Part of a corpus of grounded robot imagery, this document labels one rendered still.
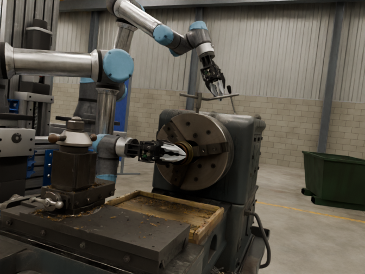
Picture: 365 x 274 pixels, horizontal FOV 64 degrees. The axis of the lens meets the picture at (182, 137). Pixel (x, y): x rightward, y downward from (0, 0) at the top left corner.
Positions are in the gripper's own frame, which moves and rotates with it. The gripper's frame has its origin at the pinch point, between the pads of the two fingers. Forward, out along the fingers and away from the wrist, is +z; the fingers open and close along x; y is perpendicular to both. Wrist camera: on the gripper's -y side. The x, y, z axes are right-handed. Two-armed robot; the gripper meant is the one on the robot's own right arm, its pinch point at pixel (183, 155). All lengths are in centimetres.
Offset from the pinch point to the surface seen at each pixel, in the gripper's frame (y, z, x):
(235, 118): -32.6, 9.6, 15.4
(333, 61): -990, 103, 260
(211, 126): -15.1, 4.5, 10.7
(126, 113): -407, -293, 15
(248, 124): -31.3, 15.7, 13.4
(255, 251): -67, 21, -54
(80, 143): 43.9, -7.1, 4.6
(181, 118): -14.8, -8.3, 12.7
